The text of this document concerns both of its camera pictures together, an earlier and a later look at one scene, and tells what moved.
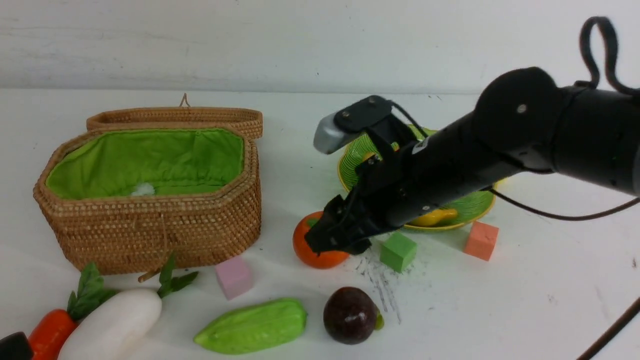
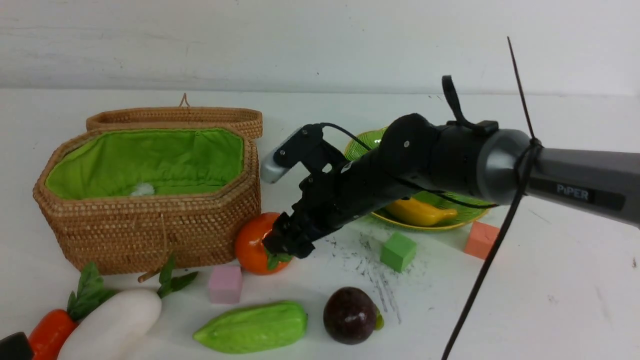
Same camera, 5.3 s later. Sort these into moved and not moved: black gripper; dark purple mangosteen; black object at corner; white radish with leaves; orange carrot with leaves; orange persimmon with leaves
Moved: orange persimmon with leaves; black gripper
Not moved: orange carrot with leaves; black object at corner; dark purple mangosteen; white radish with leaves
